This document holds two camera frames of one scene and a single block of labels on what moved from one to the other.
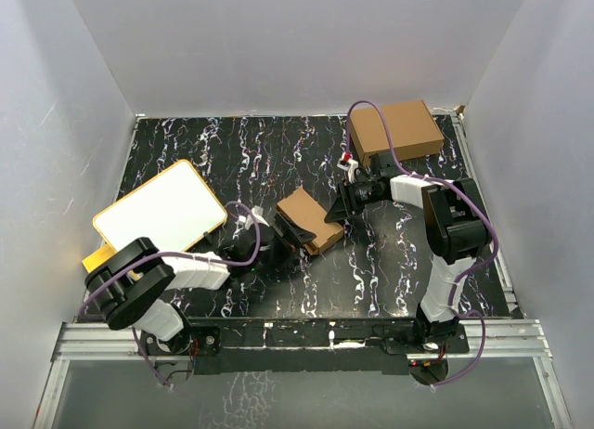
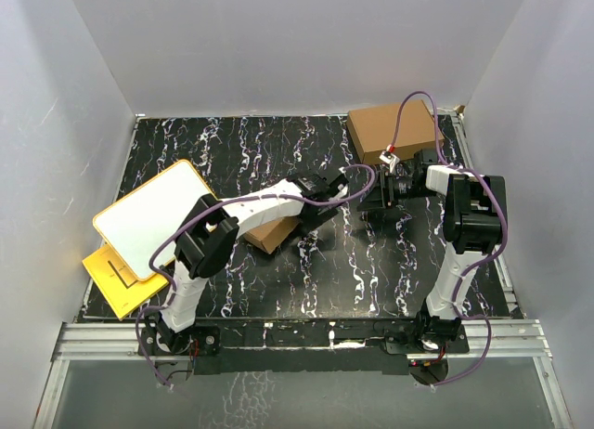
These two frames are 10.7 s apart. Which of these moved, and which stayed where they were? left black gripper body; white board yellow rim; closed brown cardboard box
Moved: left black gripper body
Stayed: white board yellow rim; closed brown cardboard box
